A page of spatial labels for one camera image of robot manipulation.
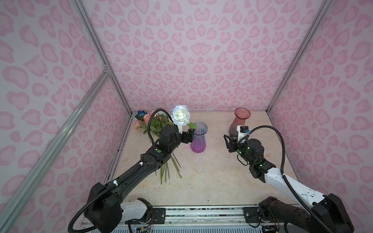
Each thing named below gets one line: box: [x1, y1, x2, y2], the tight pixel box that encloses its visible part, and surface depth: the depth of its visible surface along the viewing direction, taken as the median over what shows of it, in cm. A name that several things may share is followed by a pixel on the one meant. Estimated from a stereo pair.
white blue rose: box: [171, 104, 198, 134], surface depth 60 cm
